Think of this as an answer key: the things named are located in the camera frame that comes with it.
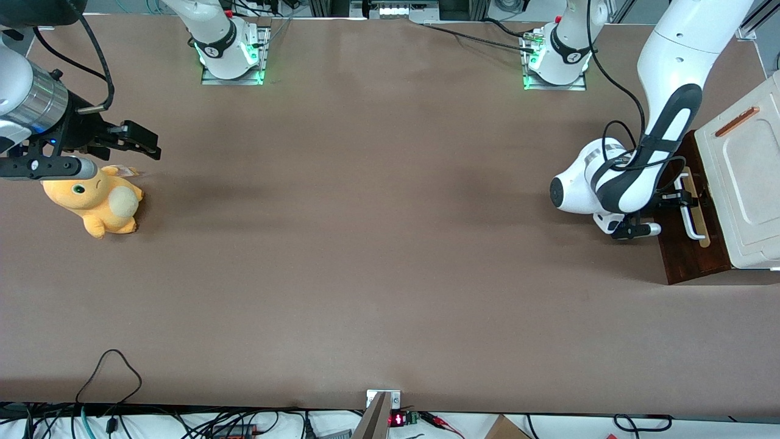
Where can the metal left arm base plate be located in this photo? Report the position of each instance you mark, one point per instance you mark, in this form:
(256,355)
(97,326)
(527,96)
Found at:
(579,84)

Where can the orange plush toy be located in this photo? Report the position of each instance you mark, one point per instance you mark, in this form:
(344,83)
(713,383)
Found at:
(97,201)

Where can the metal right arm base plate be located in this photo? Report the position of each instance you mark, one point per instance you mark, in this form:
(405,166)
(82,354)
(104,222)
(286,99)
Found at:
(259,61)

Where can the orange strip on cabinet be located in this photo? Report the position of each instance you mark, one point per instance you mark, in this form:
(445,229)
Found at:
(737,121)

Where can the tan wooden strip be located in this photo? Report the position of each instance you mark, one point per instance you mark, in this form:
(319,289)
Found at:
(702,225)

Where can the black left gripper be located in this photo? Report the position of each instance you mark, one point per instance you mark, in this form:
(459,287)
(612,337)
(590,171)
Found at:
(672,199)

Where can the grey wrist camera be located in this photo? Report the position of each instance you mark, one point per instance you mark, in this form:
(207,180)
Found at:
(640,230)
(55,167)

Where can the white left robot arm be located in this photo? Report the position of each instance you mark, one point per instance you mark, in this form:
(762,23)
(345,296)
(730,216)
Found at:
(670,61)

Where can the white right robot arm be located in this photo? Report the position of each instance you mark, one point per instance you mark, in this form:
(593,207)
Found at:
(219,42)

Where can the red digit display board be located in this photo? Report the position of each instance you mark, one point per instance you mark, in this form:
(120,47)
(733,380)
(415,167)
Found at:
(397,419)

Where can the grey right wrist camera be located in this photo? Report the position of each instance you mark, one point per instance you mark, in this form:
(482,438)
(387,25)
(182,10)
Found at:
(55,167)

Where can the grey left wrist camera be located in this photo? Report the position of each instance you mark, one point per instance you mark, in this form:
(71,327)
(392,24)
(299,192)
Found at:
(640,230)

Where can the white power strip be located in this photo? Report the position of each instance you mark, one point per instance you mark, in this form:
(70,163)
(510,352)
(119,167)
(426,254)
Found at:
(402,10)

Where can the aluminium frame profile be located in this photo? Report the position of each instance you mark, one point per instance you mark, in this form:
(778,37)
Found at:
(755,21)

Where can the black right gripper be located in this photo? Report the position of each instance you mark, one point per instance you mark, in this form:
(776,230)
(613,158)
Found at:
(78,133)

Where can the red clip lead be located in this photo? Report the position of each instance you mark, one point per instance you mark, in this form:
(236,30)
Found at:
(442,422)

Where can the brown cardboard piece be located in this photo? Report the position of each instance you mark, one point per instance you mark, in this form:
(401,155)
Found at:
(506,428)

